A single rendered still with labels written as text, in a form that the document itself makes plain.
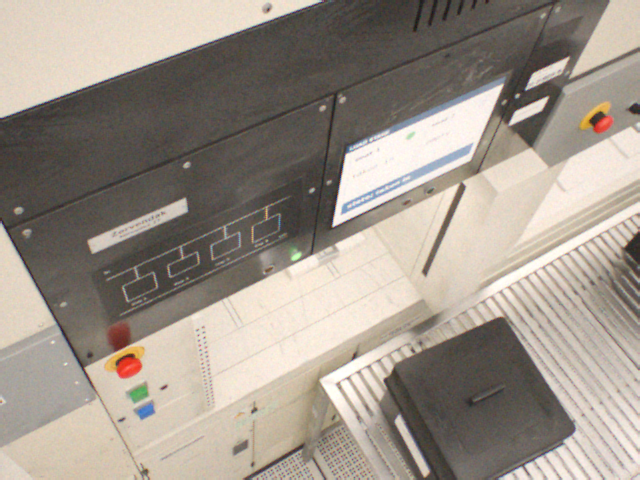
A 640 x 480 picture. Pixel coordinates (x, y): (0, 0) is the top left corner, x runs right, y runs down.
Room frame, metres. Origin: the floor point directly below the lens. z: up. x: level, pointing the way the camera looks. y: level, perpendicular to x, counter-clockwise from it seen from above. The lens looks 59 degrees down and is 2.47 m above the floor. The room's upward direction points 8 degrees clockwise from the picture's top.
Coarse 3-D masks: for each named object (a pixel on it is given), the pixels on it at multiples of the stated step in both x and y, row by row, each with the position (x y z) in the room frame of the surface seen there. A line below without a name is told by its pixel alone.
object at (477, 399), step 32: (448, 352) 0.63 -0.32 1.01; (480, 352) 0.64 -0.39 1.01; (512, 352) 0.65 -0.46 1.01; (416, 384) 0.55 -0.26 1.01; (448, 384) 0.56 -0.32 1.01; (480, 384) 0.57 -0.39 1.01; (512, 384) 0.58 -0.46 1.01; (544, 384) 0.59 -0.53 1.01; (416, 416) 0.49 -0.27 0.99; (448, 416) 0.49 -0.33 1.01; (480, 416) 0.50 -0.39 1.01; (512, 416) 0.51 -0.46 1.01; (544, 416) 0.52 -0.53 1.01; (448, 448) 0.42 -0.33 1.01; (480, 448) 0.43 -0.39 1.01; (512, 448) 0.44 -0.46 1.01; (544, 448) 0.45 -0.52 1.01
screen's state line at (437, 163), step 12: (444, 156) 0.75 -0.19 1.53; (456, 156) 0.76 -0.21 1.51; (420, 168) 0.72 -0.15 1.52; (432, 168) 0.73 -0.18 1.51; (396, 180) 0.69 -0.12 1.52; (408, 180) 0.70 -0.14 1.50; (372, 192) 0.66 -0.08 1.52; (384, 192) 0.67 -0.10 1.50; (348, 204) 0.63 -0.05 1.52; (360, 204) 0.65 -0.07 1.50
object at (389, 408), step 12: (384, 396) 0.57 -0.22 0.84; (384, 408) 0.56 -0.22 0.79; (396, 408) 0.54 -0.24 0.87; (396, 420) 0.52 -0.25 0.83; (396, 432) 0.51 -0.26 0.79; (408, 432) 0.49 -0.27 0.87; (408, 444) 0.47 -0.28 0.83; (408, 456) 0.46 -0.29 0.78; (420, 456) 0.44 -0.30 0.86; (420, 468) 0.43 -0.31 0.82
